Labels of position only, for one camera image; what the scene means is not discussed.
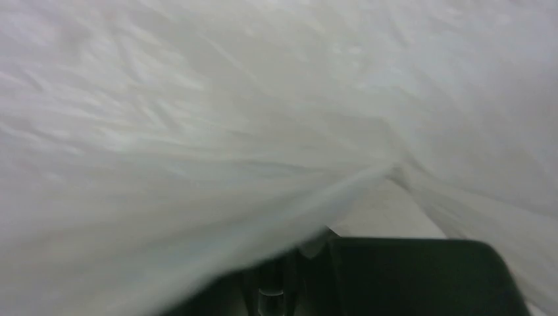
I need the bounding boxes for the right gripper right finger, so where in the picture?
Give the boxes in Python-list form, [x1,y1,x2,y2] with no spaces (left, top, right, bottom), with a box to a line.
[327,235,529,316]

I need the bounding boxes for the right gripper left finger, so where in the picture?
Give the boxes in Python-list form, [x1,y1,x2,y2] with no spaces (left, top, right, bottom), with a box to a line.
[163,248,305,316]

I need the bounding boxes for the white plastic bag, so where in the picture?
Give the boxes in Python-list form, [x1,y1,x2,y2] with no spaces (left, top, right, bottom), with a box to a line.
[1,1,557,315]

